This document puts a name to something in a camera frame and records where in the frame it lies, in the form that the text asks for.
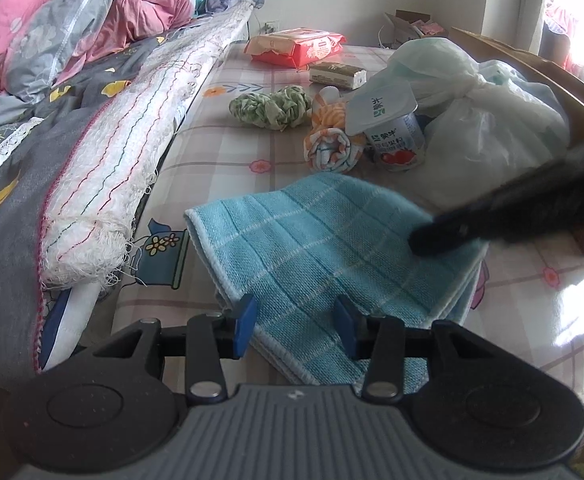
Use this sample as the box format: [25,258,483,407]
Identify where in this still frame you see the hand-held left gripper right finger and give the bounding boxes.
[334,294,492,403]

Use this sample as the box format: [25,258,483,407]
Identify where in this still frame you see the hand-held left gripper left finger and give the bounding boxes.
[94,294,259,403]

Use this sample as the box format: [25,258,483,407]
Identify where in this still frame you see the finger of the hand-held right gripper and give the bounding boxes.
[409,132,584,258]

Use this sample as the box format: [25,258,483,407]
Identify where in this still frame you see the teal checked towel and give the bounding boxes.
[184,172,490,396]

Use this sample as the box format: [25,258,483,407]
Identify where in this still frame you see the tied translucent plastic bag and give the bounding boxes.
[384,37,570,206]

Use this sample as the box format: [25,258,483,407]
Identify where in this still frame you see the yogurt cup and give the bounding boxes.
[346,82,427,173]

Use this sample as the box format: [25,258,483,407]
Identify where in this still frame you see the orange white rolled towel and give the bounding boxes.
[302,100,367,175]

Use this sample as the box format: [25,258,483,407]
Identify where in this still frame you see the pink hanging clothes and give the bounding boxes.
[544,2,584,73]

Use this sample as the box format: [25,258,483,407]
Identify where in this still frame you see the white fringed woven blanket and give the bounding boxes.
[37,0,253,291]

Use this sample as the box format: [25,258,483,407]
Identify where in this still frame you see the open cardboard box with packets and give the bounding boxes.
[382,10,445,48]

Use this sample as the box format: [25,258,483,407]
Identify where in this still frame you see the green white scrunched cloth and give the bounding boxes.
[229,85,313,132]

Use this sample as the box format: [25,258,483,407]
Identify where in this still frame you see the small olive white box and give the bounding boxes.
[309,61,367,91]

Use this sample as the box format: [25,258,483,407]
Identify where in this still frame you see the red wet wipes pack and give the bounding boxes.
[244,29,347,68]

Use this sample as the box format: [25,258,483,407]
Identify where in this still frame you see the pink grey quilt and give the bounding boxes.
[0,0,197,111]

